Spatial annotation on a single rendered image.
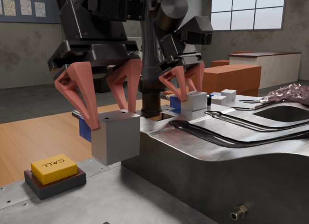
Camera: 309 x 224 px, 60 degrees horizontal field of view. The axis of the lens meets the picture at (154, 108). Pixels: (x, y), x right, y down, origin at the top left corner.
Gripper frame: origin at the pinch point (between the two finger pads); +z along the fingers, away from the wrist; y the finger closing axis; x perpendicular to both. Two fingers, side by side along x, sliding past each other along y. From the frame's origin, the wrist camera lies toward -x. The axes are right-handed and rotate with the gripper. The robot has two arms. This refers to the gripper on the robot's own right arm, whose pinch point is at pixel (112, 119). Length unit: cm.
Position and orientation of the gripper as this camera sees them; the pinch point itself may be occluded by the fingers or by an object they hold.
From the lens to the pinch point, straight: 34.0
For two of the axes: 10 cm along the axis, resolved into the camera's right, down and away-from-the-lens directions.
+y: 7.5, -1.5, 6.5
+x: -6.0, 2.7, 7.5
